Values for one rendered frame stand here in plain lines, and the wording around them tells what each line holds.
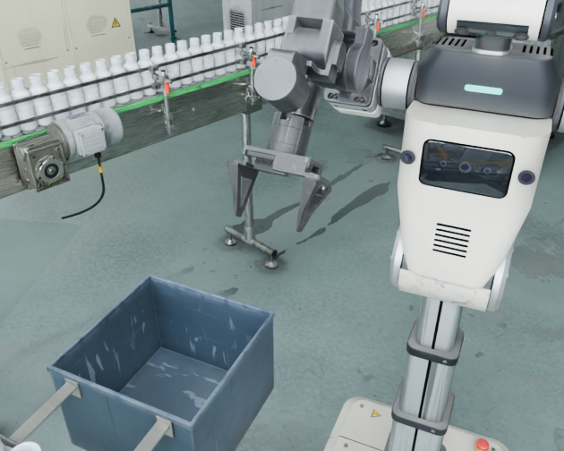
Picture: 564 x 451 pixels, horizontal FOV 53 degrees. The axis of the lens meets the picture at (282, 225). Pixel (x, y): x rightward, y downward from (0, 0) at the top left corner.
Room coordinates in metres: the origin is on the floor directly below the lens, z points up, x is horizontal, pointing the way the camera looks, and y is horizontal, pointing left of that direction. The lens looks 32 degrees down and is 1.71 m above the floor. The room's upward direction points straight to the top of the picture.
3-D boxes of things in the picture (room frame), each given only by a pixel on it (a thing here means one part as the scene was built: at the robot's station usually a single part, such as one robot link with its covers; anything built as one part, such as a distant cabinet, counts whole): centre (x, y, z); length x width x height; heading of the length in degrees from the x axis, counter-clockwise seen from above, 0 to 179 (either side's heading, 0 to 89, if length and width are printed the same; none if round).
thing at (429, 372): (0.92, -0.34, 0.65); 0.11 x 0.11 x 0.40; 66
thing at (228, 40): (2.43, 0.22, 1.08); 0.06 x 0.06 x 0.17
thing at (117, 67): (2.03, 0.59, 1.08); 0.06 x 0.06 x 0.17
